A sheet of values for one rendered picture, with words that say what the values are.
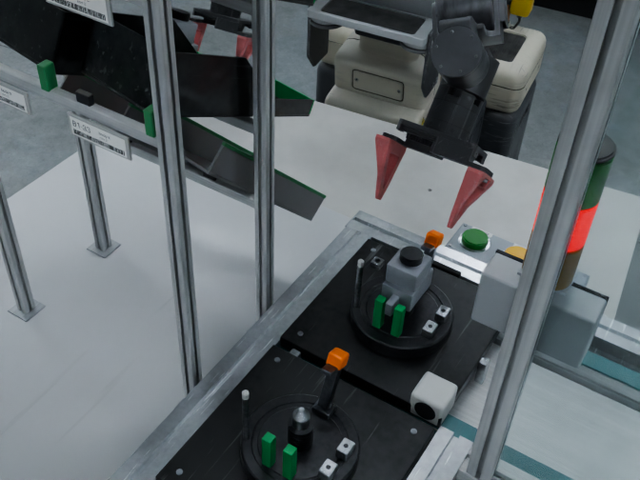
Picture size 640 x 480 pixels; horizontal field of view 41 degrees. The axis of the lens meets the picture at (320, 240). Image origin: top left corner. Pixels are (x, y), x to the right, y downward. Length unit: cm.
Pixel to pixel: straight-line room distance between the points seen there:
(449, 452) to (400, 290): 21
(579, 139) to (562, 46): 327
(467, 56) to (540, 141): 237
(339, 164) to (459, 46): 70
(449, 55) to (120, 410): 65
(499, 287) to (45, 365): 70
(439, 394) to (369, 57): 99
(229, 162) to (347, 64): 86
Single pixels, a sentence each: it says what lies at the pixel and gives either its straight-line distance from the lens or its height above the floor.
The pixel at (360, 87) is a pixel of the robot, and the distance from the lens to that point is 191.
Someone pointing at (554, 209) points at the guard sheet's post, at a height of 137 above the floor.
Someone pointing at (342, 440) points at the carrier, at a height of 99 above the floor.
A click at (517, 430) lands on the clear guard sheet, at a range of 98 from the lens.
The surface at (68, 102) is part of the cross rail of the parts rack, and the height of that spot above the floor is 131.
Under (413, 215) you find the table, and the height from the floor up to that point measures 86.
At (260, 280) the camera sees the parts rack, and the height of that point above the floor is 97.
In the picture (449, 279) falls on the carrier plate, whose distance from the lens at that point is 124.
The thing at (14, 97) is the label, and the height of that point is 128.
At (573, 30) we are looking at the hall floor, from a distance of 413.
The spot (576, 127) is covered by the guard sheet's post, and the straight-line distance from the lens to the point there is 70.
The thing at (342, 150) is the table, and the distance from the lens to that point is 165.
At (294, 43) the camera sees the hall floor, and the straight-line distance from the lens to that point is 376.
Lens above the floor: 183
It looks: 42 degrees down
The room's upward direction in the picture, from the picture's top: 3 degrees clockwise
